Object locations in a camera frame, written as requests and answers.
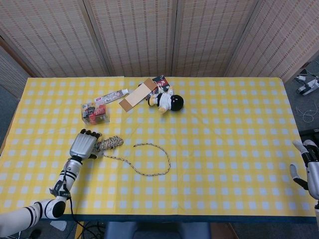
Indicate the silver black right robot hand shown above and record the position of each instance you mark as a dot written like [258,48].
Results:
[311,171]

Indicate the yellow floor strip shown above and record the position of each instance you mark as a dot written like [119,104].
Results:
[79,230]

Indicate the brown cardboard card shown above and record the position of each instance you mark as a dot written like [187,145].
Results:
[135,95]

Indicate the blue padded chair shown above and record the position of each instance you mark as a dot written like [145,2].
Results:
[157,230]

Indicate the grey device on floor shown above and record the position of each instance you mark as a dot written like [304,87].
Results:
[307,87]

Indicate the black box on floor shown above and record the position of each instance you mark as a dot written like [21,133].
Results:
[309,133]

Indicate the white printed tube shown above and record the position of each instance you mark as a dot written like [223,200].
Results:
[111,95]

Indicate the bamboo folding screen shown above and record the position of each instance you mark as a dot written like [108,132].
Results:
[149,37]

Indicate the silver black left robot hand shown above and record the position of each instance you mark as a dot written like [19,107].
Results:
[82,145]

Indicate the yellow white checkered tablecloth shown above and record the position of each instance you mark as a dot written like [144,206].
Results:
[199,149]

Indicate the black headed plush doll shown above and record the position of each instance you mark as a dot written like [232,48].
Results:
[172,102]

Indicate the clear box with red items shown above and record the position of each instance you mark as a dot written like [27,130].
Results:
[96,114]

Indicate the dark red printed packet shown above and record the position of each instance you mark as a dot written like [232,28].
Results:
[162,83]

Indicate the white plastic floor scrap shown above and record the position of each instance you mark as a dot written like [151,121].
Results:
[59,224]

